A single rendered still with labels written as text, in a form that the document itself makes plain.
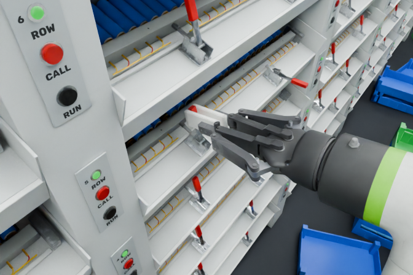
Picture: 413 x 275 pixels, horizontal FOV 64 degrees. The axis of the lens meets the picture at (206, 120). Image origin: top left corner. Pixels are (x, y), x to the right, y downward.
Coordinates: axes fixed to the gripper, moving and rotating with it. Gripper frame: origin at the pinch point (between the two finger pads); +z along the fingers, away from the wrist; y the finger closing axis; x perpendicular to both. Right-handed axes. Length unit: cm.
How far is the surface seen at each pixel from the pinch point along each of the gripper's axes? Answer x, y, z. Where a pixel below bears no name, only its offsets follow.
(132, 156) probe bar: -2.2, -11.2, 6.6
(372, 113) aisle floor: -96, 149, 8
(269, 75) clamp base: -5.6, 25.7, 3.6
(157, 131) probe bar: -1.8, -4.8, 7.3
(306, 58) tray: -7.9, 40.7, 1.7
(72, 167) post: 9.7, -22.5, -2.2
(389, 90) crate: -85, 162, 3
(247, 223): -63, 23, 12
